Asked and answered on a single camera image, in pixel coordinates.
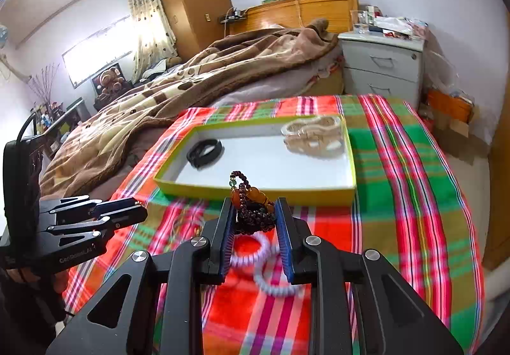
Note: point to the teddy bear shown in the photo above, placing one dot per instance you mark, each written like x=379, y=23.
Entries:
x=109, y=82

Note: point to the dotted curtain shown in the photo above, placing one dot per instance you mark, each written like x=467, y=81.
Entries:
x=149, y=28

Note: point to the window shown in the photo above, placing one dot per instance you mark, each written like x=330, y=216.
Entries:
x=95, y=56

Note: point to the white tissue packet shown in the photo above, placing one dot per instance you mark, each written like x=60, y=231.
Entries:
x=392, y=25

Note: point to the orange box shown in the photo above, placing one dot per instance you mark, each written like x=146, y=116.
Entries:
x=450, y=104

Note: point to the beige hair claw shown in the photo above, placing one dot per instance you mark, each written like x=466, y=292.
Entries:
x=303, y=145

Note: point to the brown paw print blanket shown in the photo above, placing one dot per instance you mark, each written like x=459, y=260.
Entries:
x=179, y=92

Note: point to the floral bed sheet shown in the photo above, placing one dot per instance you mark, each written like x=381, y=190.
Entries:
x=247, y=94

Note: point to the black wristband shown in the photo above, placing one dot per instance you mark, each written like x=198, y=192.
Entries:
x=195, y=159

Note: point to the wooden door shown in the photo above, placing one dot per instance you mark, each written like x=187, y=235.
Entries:
x=498, y=187

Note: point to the grey nightstand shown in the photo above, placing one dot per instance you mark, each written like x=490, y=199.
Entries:
x=382, y=64

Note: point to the power strip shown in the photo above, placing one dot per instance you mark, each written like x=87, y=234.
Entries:
x=233, y=15

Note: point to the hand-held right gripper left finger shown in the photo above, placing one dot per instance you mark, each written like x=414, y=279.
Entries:
x=227, y=237

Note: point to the wooden headboard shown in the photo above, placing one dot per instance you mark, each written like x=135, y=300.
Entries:
x=318, y=8

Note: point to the dried branches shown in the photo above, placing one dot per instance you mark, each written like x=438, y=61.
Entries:
x=44, y=86

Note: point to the plaid cloth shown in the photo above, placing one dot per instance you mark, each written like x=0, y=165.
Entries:
x=398, y=199

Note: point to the yellow-green cardboard tray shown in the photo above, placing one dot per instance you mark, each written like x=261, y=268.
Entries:
x=259, y=163

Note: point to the drinking glass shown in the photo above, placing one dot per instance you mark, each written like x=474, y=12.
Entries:
x=359, y=22

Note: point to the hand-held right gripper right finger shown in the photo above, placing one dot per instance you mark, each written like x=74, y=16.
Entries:
x=285, y=237

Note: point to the cluttered dresser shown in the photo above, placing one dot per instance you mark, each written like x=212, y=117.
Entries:
x=59, y=123

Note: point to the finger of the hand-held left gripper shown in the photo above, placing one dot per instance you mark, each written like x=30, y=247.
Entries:
x=127, y=217
x=119, y=205

